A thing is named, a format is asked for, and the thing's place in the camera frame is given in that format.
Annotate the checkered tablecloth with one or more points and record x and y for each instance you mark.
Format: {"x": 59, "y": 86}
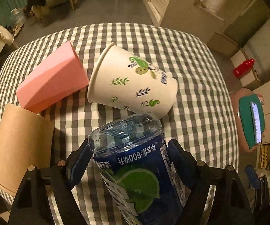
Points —
{"x": 202, "y": 118}

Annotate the smartphone with lit screen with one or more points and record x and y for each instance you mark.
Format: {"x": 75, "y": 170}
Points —
{"x": 256, "y": 122}

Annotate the blue plastic bottle cup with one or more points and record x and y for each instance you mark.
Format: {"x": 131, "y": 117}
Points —
{"x": 135, "y": 166}

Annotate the brown kraft paper cup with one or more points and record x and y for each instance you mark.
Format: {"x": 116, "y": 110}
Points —
{"x": 25, "y": 140}

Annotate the green cushion pad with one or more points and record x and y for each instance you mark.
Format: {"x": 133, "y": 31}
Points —
{"x": 246, "y": 117}

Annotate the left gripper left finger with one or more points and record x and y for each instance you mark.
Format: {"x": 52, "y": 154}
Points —
{"x": 31, "y": 204}

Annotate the red bottle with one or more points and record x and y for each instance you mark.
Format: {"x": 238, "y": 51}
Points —
{"x": 244, "y": 68}

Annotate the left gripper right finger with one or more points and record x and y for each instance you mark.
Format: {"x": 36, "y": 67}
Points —
{"x": 230, "y": 205}

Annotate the pink plastic cup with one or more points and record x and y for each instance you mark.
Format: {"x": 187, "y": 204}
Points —
{"x": 58, "y": 75}

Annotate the white leaf-print paper cup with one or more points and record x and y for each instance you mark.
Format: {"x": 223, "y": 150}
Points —
{"x": 125, "y": 81}

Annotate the cardboard box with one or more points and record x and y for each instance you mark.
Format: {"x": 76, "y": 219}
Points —
{"x": 223, "y": 44}

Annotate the clear water jug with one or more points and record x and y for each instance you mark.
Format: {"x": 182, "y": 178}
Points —
{"x": 17, "y": 17}

